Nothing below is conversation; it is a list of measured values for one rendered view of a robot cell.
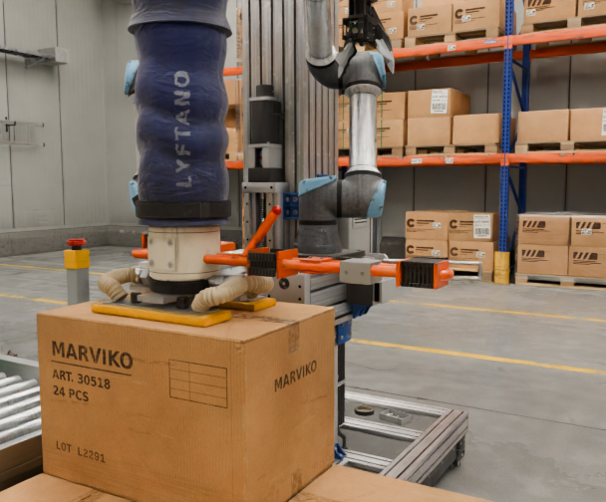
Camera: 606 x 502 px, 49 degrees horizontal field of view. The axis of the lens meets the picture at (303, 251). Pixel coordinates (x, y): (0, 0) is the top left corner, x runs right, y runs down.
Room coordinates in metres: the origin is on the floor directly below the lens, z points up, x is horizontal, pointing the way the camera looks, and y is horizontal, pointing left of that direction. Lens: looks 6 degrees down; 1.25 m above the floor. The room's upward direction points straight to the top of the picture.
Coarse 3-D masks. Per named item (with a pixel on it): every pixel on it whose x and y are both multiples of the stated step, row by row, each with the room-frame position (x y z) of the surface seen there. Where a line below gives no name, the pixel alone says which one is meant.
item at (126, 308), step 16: (96, 304) 1.55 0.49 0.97; (112, 304) 1.53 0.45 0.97; (128, 304) 1.52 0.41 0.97; (144, 304) 1.52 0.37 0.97; (160, 304) 1.52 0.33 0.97; (176, 304) 1.46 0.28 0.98; (160, 320) 1.44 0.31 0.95; (176, 320) 1.42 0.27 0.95; (192, 320) 1.39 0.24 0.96; (208, 320) 1.39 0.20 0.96; (224, 320) 1.44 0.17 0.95
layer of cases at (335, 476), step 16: (336, 464) 1.60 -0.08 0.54; (32, 480) 1.52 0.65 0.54; (48, 480) 1.52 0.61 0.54; (64, 480) 1.51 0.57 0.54; (320, 480) 1.51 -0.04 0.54; (336, 480) 1.51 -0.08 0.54; (352, 480) 1.51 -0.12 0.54; (368, 480) 1.51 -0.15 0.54; (384, 480) 1.51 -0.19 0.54; (400, 480) 1.51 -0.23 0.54; (0, 496) 1.43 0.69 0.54; (16, 496) 1.43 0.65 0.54; (32, 496) 1.43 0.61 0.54; (48, 496) 1.43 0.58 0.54; (64, 496) 1.43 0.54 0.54; (80, 496) 1.43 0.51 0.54; (96, 496) 1.43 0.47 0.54; (112, 496) 1.43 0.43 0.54; (304, 496) 1.43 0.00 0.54; (320, 496) 1.43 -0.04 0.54; (336, 496) 1.43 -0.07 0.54; (352, 496) 1.43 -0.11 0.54; (368, 496) 1.43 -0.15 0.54; (384, 496) 1.43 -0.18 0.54; (400, 496) 1.43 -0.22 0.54; (416, 496) 1.43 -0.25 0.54; (432, 496) 1.43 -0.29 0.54; (448, 496) 1.43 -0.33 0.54; (464, 496) 1.43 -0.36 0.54
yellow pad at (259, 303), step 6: (246, 300) 1.57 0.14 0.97; (252, 300) 1.58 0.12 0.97; (258, 300) 1.60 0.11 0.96; (264, 300) 1.60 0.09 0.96; (270, 300) 1.61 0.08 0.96; (216, 306) 1.60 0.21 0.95; (222, 306) 1.59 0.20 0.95; (228, 306) 1.58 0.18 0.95; (234, 306) 1.57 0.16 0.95; (240, 306) 1.56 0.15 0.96; (246, 306) 1.55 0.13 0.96; (252, 306) 1.55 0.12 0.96; (258, 306) 1.56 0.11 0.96; (264, 306) 1.58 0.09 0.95; (270, 306) 1.61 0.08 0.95
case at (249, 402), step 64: (64, 320) 1.51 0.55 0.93; (128, 320) 1.46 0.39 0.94; (256, 320) 1.46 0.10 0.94; (320, 320) 1.55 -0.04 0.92; (64, 384) 1.51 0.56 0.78; (128, 384) 1.42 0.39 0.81; (192, 384) 1.33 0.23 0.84; (256, 384) 1.30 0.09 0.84; (320, 384) 1.55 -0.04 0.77; (64, 448) 1.52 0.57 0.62; (128, 448) 1.42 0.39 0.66; (192, 448) 1.33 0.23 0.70; (256, 448) 1.30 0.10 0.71; (320, 448) 1.55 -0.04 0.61
